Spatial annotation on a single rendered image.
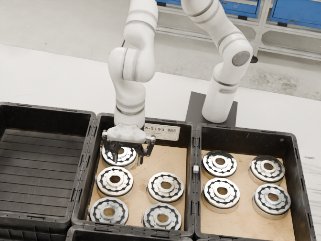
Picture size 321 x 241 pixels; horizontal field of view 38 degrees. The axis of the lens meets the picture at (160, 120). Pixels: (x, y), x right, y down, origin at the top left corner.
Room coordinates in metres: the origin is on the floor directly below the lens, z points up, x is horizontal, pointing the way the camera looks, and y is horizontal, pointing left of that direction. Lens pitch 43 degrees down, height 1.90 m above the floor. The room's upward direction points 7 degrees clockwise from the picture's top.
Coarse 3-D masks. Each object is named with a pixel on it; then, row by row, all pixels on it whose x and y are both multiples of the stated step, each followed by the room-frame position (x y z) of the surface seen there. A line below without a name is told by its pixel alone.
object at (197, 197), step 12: (252, 132) 1.02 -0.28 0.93; (264, 132) 1.03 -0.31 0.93; (276, 132) 1.03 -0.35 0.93; (288, 132) 1.04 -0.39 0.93; (300, 168) 0.90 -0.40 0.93; (300, 180) 0.85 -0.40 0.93; (312, 228) 0.70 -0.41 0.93; (228, 240) 0.64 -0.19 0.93; (240, 240) 0.64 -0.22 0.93; (252, 240) 0.65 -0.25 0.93; (264, 240) 0.65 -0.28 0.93; (312, 240) 0.67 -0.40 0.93
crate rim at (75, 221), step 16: (96, 128) 0.98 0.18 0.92; (192, 128) 1.01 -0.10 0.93; (192, 144) 0.94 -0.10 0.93; (192, 160) 0.88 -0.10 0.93; (192, 176) 0.83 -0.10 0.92; (80, 192) 0.74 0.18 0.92; (192, 192) 0.77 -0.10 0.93; (192, 208) 0.72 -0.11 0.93; (80, 224) 0.64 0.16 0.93; (96, 224) 0.64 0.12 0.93; (112, 224) 0.65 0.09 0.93; (192, 224) 0.67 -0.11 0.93
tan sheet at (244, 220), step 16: (240, 160) 1.00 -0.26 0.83; (240, 176) 0.93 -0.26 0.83; (240, 192) 0.87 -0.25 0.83; (240, 208) 0.81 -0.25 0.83; (208, 224) 0.75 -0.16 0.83; (224, 224) 0.75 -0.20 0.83; (240, 224) 0.76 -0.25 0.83; (256, 224) 0.77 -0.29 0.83; (272, 224) 0.77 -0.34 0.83; (288, 224) 0.78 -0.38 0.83; (272, 240) 0.72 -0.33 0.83; (288, 240) 0.73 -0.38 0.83
